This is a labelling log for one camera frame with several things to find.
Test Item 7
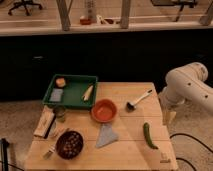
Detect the yellow corn cob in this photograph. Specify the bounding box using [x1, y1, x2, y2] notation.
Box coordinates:
[82, 85, 94, 101]

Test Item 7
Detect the small red dish background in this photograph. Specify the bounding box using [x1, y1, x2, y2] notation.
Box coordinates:
[80, 18, 92, 25]

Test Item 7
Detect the white bottle background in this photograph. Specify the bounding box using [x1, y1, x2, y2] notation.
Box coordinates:
[85, 0, 97, 23]

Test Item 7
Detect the small glass jar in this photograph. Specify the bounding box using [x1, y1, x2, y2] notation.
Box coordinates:
[53, 106, 66, 122]

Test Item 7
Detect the green chili pepper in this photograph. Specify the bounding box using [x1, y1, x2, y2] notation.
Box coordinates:
[143, 122, 158, 149]

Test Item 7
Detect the green plastic tray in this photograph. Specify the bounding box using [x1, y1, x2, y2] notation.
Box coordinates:
[43, 74, 98, 109]

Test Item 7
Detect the metal fork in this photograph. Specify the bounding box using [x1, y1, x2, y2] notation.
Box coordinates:
[43, 128, 69, 159]

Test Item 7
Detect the white handled black brush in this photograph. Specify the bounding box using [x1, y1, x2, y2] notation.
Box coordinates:
[126, 90, 152, 111]

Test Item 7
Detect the black office chair left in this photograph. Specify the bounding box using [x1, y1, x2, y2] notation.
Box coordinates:
[8, 0, 43, 16]

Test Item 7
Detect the red bowl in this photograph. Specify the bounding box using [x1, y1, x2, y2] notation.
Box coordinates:
[91, 99, 117, 123]

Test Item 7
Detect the grey scrub pad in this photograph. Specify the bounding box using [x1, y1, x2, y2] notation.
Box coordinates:
[50, 88, 63, 102]

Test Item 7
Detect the dark brown patterned bowl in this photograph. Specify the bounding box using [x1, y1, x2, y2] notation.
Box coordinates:
[55, 131, 84, 159]

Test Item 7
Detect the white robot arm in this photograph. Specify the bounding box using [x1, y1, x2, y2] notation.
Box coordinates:
[158, 62, 213, 125]

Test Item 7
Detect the black stand lower left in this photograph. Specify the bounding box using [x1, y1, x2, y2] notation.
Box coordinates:
[0, 137, 26, 171]

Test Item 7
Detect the grey triangular cloth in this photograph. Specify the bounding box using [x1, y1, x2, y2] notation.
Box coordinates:
[96, 123, 119, 148]

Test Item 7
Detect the black cable on floor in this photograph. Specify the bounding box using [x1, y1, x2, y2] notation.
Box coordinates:
[169, 132, 213, 171]

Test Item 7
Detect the orange sponge cube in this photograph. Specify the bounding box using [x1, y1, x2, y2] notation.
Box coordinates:
[55, 78, 66, 88]

